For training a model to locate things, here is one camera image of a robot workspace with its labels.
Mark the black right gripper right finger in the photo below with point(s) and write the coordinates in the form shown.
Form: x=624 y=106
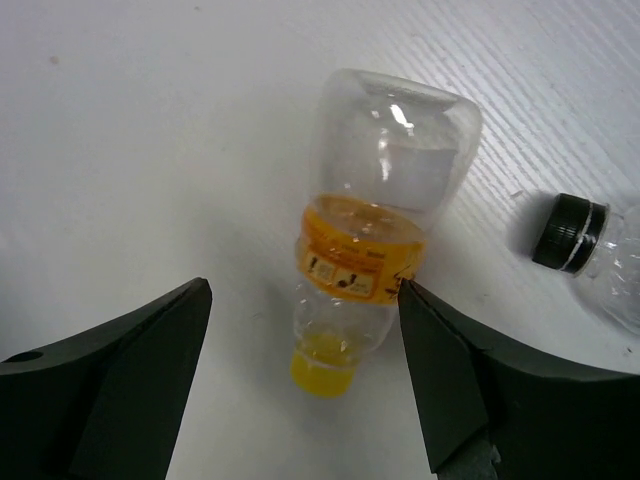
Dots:
x=492 y=407

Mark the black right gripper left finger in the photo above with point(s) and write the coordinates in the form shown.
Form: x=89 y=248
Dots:
x=106 y=403

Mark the clear bottle yellow label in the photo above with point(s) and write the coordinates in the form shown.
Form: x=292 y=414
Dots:
x=389 y=154

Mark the clear bottle black label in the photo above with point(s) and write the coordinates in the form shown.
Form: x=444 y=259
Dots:
x=599 y=248

